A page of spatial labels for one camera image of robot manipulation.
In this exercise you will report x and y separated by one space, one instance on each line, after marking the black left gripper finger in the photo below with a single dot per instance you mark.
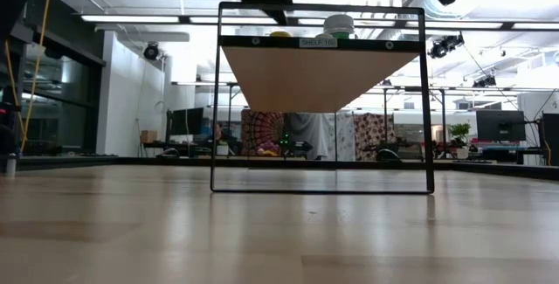
276 14

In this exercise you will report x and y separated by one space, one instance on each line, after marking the amber bottle yellow cap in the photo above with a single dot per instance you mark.
280 34

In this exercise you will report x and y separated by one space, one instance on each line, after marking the green bottle white cap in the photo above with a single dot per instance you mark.
339 24

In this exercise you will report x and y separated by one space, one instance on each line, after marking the long ceiling light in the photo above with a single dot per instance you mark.
131 18
463 25

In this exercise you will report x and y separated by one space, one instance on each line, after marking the black track light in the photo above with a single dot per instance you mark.
485 82
445 46

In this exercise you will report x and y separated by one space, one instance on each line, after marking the mandala tapestry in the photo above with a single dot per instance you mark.
262 129

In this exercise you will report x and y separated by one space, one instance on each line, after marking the grey hanging cloth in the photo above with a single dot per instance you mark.
310 133

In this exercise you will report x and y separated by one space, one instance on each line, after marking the black ceiling spotlight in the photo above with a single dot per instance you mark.
151 51

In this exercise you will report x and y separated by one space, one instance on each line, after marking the black device green light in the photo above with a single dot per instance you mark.
290 145

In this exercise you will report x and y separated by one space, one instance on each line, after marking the black computer monitor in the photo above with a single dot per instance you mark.
188 121
500 125
551 135

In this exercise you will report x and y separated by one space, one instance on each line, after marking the white floral cloth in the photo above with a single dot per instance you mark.
345 137

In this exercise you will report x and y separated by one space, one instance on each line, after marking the green potted plant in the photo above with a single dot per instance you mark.
460 132

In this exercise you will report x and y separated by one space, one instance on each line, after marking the red floral cloth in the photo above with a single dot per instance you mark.
371 133

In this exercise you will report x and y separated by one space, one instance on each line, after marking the cardboard box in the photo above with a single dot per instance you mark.
148 136

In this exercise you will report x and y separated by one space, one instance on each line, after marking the small white cylinder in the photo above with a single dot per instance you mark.
11 164

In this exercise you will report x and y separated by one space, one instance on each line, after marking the wooden shelf black metal frame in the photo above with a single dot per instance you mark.
314 78

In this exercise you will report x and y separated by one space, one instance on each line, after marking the black aluminium table frame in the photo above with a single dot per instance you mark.
131 161

